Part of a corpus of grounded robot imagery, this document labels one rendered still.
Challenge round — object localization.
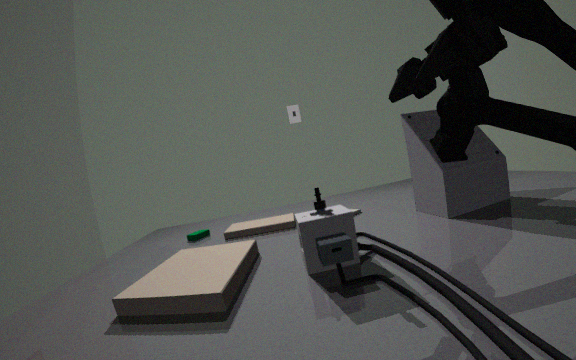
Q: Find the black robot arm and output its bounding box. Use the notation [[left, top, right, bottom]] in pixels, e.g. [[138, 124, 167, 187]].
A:
[[429, 0, 576, 163]]

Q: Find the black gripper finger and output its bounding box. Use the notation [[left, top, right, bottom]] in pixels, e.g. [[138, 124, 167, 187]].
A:
[[416, 25, 481, 85], [388, 62, 430, 103]]

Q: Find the black usb plug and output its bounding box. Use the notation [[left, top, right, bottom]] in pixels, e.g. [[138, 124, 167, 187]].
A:
[[314, 187, 327, 213]]

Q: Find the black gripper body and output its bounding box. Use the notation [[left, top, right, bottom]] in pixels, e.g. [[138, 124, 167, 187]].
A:
[[407, 10, 499, 92]]

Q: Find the small green block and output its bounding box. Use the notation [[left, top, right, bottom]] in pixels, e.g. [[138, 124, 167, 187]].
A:
[[187, 229, 210, 241]]

